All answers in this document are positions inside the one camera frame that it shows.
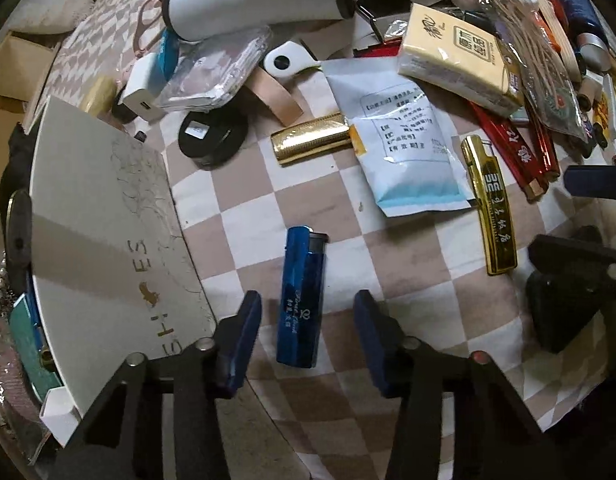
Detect black round compact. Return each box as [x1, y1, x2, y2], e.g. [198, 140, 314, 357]
[178, 109, 249, 168]

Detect pink handled scissors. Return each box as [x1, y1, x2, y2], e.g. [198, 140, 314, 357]
[134, 0, 170, 56]

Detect yellow tissue pack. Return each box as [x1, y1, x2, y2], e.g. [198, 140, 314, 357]
[397, 2, 525, 116]

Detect checkered bed sheet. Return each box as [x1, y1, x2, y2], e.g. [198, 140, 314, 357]
[18, 0, 616, 480]

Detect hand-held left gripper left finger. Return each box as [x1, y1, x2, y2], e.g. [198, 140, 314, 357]
[53, 289, 264, 480]

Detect clear plastic nail case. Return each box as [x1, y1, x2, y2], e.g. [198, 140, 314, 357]
[158, 27, 274, 111]

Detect dark blue bottle silver cap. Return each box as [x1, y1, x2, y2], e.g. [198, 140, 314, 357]
[555, 0, 611, 71]

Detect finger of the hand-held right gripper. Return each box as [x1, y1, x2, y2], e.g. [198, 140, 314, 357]
[563, 164, 616, 199]
[527, 226, 616, 354]

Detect white charger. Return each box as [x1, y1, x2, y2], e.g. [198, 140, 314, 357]
[122, 52, 169, 122]

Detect foil bag of rope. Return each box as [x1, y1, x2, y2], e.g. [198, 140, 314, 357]
[475, 0, 589, 136]

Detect wooden bedside shelf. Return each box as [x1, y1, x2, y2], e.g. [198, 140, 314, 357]
[0, 30, 64, 126]

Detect bead bracelet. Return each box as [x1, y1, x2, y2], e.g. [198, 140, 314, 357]
[0, 255, 14, 321]

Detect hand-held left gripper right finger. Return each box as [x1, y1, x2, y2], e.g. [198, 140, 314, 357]
[352, 289, 556, 480]

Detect white bottle opener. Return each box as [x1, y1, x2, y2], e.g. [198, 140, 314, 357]
[264, 40, 323, 78]

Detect gold lighter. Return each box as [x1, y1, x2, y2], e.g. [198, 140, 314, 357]
[460, 135, 518, 276]

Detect black cloth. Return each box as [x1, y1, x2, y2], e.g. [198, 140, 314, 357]
[0, 125, 36, 196]

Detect white cardboard box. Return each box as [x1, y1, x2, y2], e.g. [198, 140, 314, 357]
[0, 96, 219, 456]

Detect red printed packet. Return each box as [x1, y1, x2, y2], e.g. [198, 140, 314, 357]
[468, 100, 561, 201]

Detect white and blue sachet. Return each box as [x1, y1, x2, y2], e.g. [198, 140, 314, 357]
[324, 58, 474, 218]

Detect blue lighter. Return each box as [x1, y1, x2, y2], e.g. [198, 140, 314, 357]
[276, 226, 329, 368]

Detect beige tape strip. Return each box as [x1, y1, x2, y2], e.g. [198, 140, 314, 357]
[248, 67, 305, 126]

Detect gold lipstick tube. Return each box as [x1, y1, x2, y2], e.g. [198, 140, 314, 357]
[270, 112, 351, 166]

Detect white fluffy pillow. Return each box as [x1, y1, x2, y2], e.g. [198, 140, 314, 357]
[8, 0, 96, 36]

